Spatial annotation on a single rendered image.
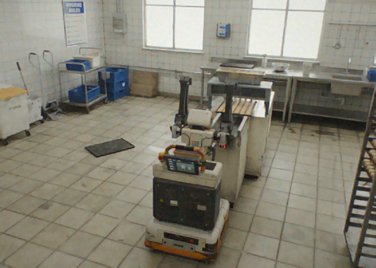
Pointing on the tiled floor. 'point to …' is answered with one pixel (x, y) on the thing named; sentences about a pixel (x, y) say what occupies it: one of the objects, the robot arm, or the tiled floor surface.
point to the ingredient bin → (13, 111)
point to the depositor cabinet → (260, 129)
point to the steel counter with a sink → (340, 81)
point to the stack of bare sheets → (104, 148)
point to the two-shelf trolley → (82, 83)
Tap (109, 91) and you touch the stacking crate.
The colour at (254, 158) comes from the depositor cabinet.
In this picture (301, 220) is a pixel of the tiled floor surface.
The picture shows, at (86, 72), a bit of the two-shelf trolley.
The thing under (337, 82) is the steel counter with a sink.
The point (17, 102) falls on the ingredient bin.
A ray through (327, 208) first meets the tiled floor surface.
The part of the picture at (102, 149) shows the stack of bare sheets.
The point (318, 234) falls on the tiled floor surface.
